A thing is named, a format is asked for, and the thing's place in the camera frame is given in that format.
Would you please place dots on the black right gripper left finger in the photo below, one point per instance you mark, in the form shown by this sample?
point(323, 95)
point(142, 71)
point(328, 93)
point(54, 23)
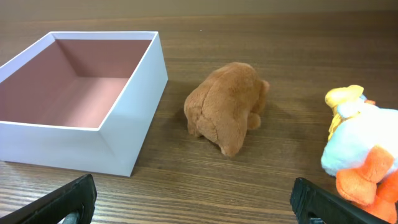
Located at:
point(72, 203)

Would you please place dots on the white box pink interior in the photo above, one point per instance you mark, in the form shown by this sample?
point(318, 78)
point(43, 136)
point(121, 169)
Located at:
point(82, 100)

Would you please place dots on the white orange plush duck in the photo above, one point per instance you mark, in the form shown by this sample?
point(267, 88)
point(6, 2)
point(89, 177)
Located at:
point(361, 152)

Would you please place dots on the brown plush bear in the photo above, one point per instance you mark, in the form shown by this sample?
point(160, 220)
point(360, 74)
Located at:
point(227, 104)

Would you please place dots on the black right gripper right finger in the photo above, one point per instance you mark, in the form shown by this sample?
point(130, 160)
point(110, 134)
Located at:
point(314, 205)

